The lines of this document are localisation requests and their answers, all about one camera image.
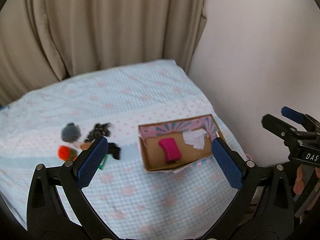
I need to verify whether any beige curtain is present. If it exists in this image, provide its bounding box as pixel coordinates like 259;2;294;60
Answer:
1;0;207;105

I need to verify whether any magenta soft pouch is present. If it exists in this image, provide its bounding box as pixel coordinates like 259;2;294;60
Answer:
158;138;182;163

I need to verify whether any pink cardboard box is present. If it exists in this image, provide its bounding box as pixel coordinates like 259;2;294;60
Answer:
138;114;224;172

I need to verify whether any person's right hand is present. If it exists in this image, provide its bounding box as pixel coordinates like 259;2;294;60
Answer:
293;165;320;195

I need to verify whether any orange fluffy pom-pom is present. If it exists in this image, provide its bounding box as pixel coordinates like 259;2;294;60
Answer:
57;146;78;161

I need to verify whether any grey fuzzy scrunchie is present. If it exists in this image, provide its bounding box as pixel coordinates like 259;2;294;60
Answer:
61;122;81;143

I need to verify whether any green snack packet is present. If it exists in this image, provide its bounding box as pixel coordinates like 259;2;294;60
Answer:
98;154;108;170

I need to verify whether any black hair scrunchie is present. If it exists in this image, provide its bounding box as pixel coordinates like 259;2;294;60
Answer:
107;142;121;160

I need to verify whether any black printed fabric scarf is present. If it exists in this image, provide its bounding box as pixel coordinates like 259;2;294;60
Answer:
84;122;111;142

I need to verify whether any brown bear hair clip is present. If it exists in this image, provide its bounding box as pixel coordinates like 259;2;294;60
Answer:
73;141;92;151

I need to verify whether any white paper in box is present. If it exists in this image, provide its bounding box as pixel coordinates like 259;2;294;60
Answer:
182;129;207;150

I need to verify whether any light blue patterned blanket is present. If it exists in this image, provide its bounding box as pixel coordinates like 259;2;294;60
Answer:
1;60;236;239

